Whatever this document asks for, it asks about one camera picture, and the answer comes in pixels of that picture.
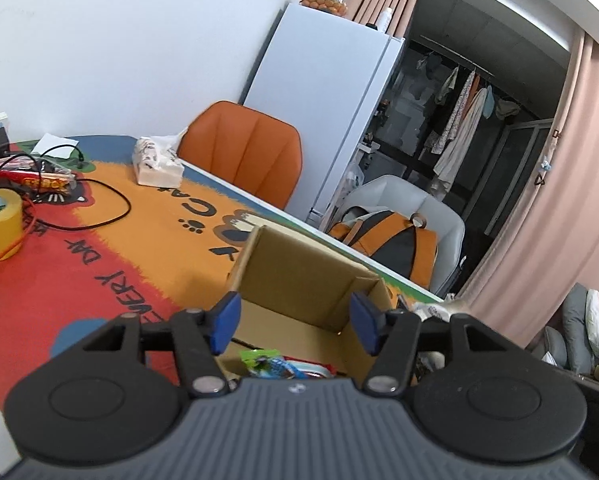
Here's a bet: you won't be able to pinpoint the orange black backpack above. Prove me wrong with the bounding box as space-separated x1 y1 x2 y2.
328 206 438 288

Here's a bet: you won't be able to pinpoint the red snack packet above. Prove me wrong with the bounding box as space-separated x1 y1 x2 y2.
0 169 77 193

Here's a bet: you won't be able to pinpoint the grey sofa with cushions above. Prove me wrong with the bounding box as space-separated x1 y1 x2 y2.
527 283 599 380

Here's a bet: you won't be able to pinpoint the white tissue pack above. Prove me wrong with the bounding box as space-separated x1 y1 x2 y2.
132 133 184 188

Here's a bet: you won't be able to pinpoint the bag of oranges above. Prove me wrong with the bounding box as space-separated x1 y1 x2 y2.
299 0 348 18

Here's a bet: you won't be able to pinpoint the pink curtain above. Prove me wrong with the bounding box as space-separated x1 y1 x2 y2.
460 30 599 347

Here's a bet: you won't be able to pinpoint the orange chair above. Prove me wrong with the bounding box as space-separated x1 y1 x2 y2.
177 101 303 209

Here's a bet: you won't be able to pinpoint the snacks inside box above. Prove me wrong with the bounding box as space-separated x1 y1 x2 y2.
240 350 336 379

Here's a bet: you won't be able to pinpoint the colourful cat table mat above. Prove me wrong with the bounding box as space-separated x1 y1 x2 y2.
0 136 434 403

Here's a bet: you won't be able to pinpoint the white bottle on fridge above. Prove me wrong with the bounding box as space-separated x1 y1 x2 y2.
377 8 393 34

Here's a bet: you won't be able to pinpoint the grey armchair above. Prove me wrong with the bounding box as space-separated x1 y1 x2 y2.
328 174 465 297

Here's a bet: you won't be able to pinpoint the white refrigerator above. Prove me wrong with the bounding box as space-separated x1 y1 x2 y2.
243 3 403 226

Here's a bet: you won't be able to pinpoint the brown cardboard box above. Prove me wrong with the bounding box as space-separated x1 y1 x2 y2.
217 226 398 382

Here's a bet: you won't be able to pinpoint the black cable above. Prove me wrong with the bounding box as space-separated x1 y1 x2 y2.
0 143 134 233

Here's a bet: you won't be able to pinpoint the white hanging towel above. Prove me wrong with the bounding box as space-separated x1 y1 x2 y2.
432 87 489 200

